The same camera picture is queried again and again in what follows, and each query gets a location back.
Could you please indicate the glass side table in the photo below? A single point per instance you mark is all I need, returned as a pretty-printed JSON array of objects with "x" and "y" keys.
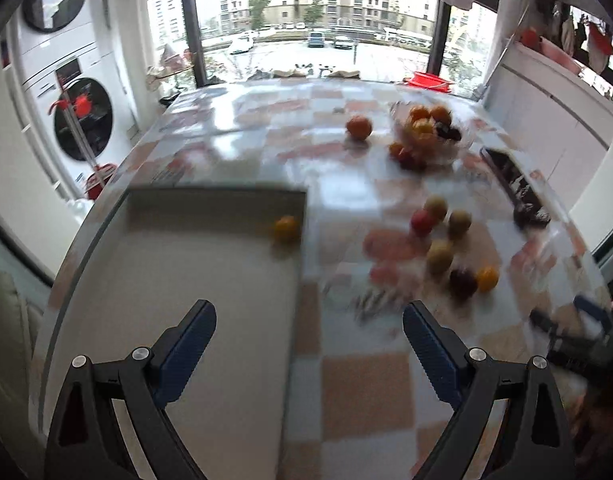
[{"x": 169, "y": 65}]

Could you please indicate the grey car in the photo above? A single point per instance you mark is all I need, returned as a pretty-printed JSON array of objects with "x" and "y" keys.
[{"x": 342, "y": 41}]

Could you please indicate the beige hanging garment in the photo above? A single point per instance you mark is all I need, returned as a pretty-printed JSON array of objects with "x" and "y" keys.
[{"x": 569, "y": 32}]

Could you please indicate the person's right forearm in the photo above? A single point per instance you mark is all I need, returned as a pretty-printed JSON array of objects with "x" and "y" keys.
[{"x": 606, "y": 420}]

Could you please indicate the glass bowl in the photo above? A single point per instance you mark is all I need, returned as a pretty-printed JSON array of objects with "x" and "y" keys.
[{"x": 436, "y": 152}]

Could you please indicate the red round fruit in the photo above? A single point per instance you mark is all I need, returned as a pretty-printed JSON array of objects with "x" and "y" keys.
[{"x": 422, "y": 222}]

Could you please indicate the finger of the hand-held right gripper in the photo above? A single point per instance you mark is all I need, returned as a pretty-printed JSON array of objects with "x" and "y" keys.
[
  {"x": 589, "y": 306},
  {"x": 554, "y": 325}
]

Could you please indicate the small orange fruit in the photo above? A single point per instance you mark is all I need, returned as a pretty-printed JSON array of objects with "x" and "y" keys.
[{"x": 487, "y": 278}]

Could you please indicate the red basin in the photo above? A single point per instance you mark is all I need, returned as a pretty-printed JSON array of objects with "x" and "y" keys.
[{"x": 429, "y": 80}]

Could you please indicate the red hanging garment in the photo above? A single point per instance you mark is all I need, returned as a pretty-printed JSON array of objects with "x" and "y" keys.
[{"x": 601, "y": 45}]

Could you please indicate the red mop bucket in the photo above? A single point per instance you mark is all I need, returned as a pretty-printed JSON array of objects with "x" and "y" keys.
[{"x": 100, "y": 180}]

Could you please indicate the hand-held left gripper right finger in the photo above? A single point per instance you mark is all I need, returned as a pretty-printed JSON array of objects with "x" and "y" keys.
[{"x": 431, "y": 355}]

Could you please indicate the white car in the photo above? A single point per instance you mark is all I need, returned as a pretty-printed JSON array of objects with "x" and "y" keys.
[{"x": 241, "y": 42}]

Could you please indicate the large orange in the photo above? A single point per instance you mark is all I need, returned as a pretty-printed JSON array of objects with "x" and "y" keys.
[{"x": 359, "y": 127}]

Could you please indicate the yellow-orange round fruit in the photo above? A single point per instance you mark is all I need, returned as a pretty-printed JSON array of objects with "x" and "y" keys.
[{"x": 285, "y": 228}]

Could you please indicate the small yellow fruit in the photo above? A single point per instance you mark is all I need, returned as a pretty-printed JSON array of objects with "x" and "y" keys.
[{"x": 423, "y": 127}]

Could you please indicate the smartphone in brown case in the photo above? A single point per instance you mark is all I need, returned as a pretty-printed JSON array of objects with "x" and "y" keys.
[{"x": 516, "y": 190}]

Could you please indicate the pink basin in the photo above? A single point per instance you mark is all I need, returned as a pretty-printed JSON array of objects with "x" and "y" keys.
[{"x": 559, "y": 55}]

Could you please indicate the blue-grey van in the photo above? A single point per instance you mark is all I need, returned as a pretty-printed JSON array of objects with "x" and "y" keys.
[{"x": 315, "y": 39}]

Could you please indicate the dark purple plum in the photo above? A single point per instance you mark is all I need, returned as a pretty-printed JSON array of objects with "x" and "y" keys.
[{"x": 462, "y": 282}]

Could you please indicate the yellow-brown round fruit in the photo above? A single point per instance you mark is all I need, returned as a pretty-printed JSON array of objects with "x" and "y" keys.
[
  {"x": 440, "y": 256},
  {"x": 436, "y": 206},
  {"x": 459, "y": 223}
]

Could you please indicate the white mop pole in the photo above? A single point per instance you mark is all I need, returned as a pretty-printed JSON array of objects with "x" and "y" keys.
[{"x": 506, "y": 45}]

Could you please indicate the white cabinet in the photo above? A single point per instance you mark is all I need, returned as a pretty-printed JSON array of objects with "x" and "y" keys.
[{"x": 546, "y": 120}]

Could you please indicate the white dryer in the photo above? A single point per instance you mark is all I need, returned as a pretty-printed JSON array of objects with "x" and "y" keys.
[{"x": 81, "y": 35}]

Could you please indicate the grey tray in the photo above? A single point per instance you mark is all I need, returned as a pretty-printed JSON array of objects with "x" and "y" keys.
[{"x": 211, "y": 270}]

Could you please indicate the white washing machine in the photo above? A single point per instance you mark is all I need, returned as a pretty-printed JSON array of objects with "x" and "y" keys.
[{"x": 84, "y": 120}]

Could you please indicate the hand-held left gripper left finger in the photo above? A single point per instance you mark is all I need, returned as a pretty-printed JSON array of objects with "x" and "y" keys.
[{"x": 186, "y": 355}]

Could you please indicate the small red fruit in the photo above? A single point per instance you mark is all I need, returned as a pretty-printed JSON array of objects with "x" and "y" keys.
[
  {"x": 410, "y": 160},
  {"x": 396, "y": 150}
]

